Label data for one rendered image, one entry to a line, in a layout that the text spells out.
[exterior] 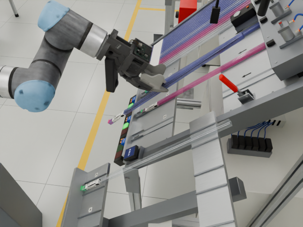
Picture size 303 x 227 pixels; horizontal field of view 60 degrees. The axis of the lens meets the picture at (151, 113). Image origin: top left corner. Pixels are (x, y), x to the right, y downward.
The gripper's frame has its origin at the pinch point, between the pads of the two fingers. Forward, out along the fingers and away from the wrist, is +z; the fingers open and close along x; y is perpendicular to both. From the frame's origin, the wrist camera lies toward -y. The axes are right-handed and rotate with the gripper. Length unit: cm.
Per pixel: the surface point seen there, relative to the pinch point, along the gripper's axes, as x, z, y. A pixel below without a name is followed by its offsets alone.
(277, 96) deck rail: -9.7, 17.1, 22.0
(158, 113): 6.3, 8.4, -16.1
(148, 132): -0.3, 7.5, -19.8
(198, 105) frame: 60, 51, -47
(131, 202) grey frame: -14, 18, -46
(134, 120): 8.2, 4.4, -27.4
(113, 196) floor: 9, 30, -97
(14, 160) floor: 24, -30, -135
